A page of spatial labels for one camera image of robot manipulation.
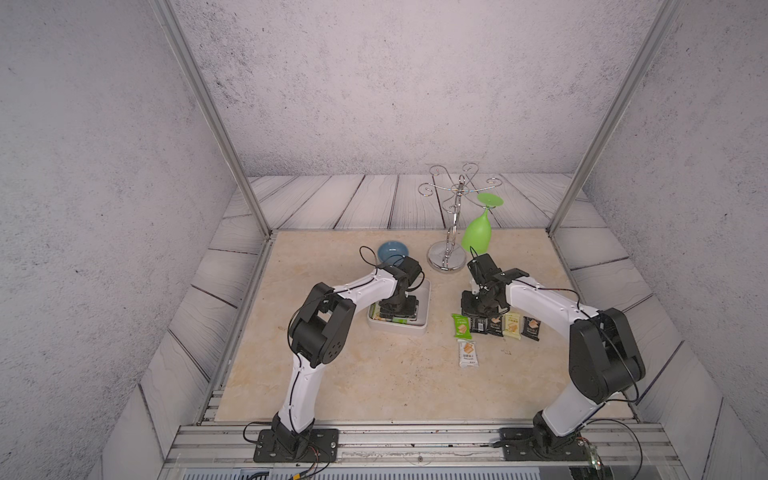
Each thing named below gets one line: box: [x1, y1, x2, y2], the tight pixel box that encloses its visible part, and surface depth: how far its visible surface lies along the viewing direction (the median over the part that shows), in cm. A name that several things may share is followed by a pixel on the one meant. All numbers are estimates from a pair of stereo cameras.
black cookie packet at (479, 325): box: [470, 317, 489, 334], surface depth 95 cm
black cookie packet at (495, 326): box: [487, 316, 504, 337], surface depth 95 cm
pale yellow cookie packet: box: [503, 312, 522, 340], surface depth 93 cm
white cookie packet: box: [457, 339, 479, 368], surface depth 89 cm
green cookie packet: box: [451, 314, 472, 340], surface depth 95 cm
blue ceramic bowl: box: [377, 240, 409, 266], surface depth 113 cm
